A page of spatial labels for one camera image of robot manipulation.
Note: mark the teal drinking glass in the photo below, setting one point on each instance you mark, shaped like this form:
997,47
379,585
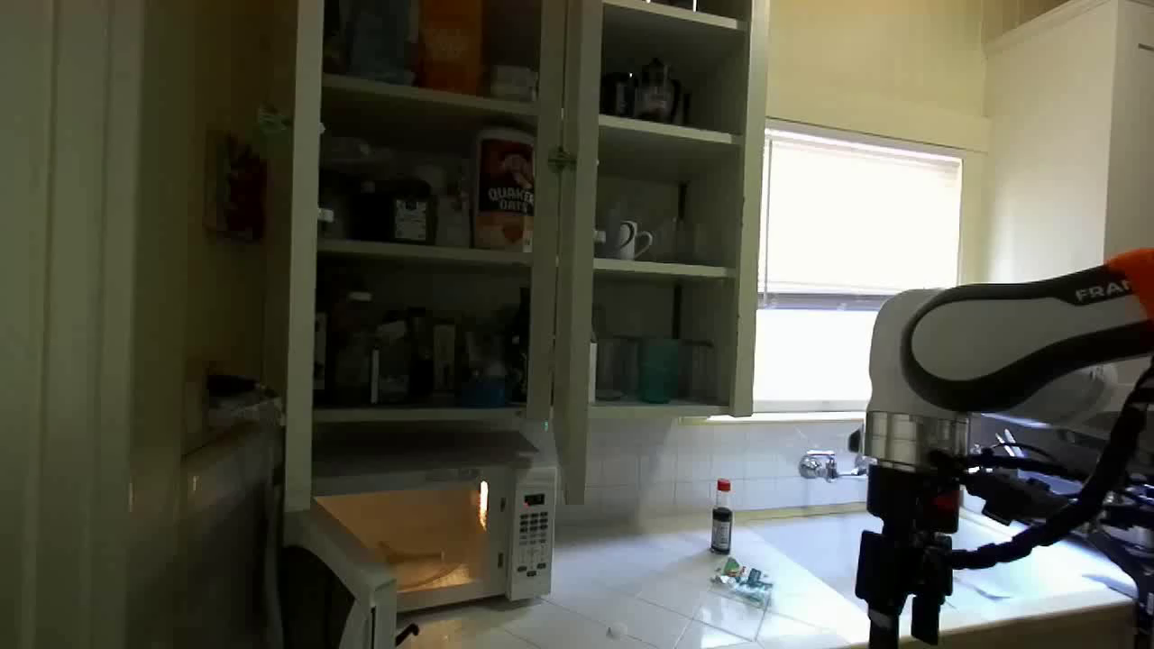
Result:
663,370

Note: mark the chrome faucet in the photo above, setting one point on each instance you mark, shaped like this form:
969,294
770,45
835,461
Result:
825,461

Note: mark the dark glass jug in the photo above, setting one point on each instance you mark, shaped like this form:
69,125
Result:
655,93

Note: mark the orange carton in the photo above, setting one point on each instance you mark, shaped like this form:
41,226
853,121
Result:
451,45

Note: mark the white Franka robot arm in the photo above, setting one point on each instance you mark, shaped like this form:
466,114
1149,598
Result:
997,347

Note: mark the black-windowed microwave door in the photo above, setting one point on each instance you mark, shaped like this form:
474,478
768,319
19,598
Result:
343,590

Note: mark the tall white cabinet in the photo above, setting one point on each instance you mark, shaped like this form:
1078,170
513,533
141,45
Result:
1064,144

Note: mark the crumpled green wrapper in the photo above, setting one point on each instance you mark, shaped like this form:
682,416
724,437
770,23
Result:
746,578

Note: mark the white sink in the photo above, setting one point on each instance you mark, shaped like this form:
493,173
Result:
841,554

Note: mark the cream wall cupboard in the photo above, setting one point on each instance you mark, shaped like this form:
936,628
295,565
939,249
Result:
668,144

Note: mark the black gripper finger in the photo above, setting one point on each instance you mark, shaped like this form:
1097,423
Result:
924,613
885,626

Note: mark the blue carton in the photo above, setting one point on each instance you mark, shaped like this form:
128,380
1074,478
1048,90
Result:
379,36

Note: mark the cream cupboard door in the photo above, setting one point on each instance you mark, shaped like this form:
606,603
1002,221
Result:
578,299

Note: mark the window frame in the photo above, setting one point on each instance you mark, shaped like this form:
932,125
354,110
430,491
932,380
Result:
859,347

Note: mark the white microwave oven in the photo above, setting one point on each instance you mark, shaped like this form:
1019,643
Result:
527,527

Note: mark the white window roller blind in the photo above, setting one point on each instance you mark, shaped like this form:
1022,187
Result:
859,209

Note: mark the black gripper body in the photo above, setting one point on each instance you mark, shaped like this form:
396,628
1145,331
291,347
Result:
908,542

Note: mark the soy sauce bottle red cap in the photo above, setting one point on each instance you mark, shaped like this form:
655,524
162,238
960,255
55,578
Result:
724,524

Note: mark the white mug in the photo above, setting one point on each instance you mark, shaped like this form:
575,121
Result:
623,238

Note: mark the brown cereal box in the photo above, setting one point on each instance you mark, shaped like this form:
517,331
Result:
503,191

